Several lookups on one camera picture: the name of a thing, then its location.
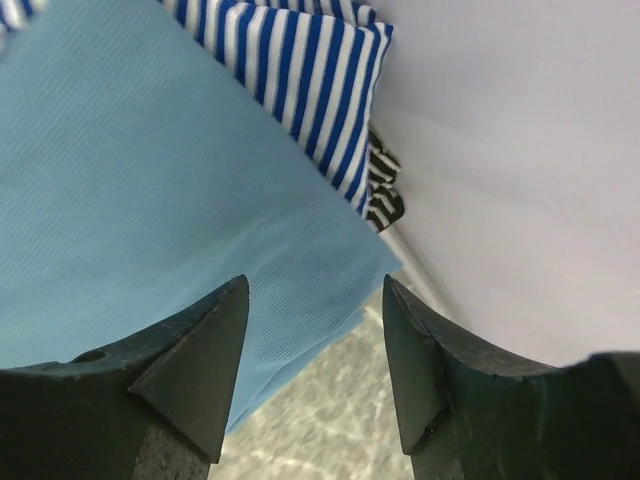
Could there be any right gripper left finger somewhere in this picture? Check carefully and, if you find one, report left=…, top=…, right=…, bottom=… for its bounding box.
left=1, top=276, right=249, bottom=479

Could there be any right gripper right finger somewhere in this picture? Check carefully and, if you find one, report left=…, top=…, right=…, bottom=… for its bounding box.
left=383, top=277, right=639, bottom=479

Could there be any teal tank top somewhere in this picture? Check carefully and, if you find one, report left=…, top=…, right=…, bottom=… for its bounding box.
left=1, top=1, right=400, bottom=428

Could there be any black striped folded top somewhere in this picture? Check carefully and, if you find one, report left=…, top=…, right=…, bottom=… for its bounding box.
left=366, top=130, right=406, bottom=233

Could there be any blue white striped folded top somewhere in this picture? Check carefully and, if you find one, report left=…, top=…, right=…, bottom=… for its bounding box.
left=1, top=1, right=393, bottom=214

